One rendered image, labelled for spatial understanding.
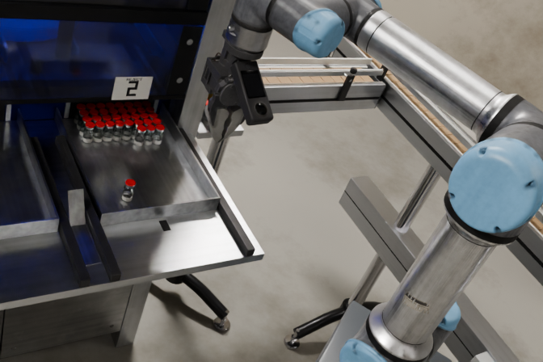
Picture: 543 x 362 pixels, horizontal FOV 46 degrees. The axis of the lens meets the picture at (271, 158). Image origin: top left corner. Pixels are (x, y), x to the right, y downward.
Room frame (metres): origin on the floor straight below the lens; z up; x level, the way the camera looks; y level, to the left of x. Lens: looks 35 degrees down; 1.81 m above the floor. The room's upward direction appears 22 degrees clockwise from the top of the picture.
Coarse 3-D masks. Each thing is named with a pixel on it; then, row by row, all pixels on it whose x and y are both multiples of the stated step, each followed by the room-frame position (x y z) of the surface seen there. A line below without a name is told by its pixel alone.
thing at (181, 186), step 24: (72, 120) 1.16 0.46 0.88; (168, 120) 1.27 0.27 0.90; (72, 144) 1.04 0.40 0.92; (96, 144) 1.11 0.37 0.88; (120, 144) 1.14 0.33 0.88; (144, 144) 1.17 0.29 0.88; (168, 144) 1.21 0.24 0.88; (96, 168) 1.04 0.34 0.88; (120, 168) 1.06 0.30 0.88; (144, 168) 1.09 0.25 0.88; (168, 168) 1.13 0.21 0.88; (192, 168) 1.15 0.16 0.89; (96, 192) 0.97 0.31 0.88; (120, 192) 0.99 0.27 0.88; (144, 192) 1.02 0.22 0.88; (168, 192) 1.05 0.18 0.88; (192, 192) 1.08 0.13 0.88; (216, 192) 1.07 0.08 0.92; (120, 216) 0.91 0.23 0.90; (144, 216) 0.95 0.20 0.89; (168, 216) 0.98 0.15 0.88
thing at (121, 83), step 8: (120, 80) 1.15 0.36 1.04; (128, 80) 1.16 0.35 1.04; (136, 80) 1.17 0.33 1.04; (144, 80) 1.18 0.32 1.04; (152, 80) 1.19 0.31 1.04; (120, 88) 1.15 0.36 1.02; (144, 88) 1.18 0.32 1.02; (112, 96) 1.14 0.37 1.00; (120, 96) 1.15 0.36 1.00; (128, 96) 1.16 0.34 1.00; (136, 96) 1.17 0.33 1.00; (144, 96) 1.19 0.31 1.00
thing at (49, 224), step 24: (0, 144) 0.99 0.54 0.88; (24, 144) 1.02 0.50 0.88; (0, 168) 0.93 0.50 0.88; (24, 168) 0.95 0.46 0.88; (0, 192) 0.87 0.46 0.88; (24, 192) 0.89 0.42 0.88; (48, 192) 0.88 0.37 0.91; (0, 216) 0.81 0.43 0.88; (24, 216) 0.84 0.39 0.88; (48, 216) 0.86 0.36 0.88
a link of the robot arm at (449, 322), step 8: (456, 304) 0.91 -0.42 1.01; (448, 312) 0.88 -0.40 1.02; (456, 312) 0.89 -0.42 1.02; (448, 320) 0.85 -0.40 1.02; (456, 320) 0.87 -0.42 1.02; (440, 328) 0.85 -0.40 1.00; (448, 328) 0.85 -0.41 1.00; (432, 336) 0.83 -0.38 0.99; (440, 336) 0.85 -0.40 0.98; (440, 344) 0.85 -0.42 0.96; (432, 352) 0.82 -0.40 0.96
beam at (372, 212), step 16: (352, 192) 1.82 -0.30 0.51; (368, 192) 1.80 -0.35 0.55; (352, 208) 1.79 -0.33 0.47; (368, 208) 1.75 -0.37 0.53; (384, 208) 1.75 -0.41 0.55; (368, 224) 1.73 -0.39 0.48; (384, 224) 1.69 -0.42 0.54; (368, 240) 1.70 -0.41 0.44; (384, 240) 1.66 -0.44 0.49; (400, 240) 1.63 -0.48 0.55; (416, 240) 1.65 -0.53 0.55; (384, 256) 1.64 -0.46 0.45; (400, 256) 1.60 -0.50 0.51; (416, 256) 1.58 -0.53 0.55; (400, 272) 1.58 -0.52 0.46; (464, 304) 1.45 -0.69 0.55; (464, 320) 1.39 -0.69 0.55; (480, 320) 1.41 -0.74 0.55; (448, 336) 1.39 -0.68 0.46; (464, 336) 1.37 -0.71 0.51; (480, 336) 1.35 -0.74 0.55; (496, 336) 1.37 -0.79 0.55; (464, 352) 1.34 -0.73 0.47; (480, 352) 1.32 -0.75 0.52; (496, 352) 1.31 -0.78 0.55; (512, 352) 1.34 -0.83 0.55
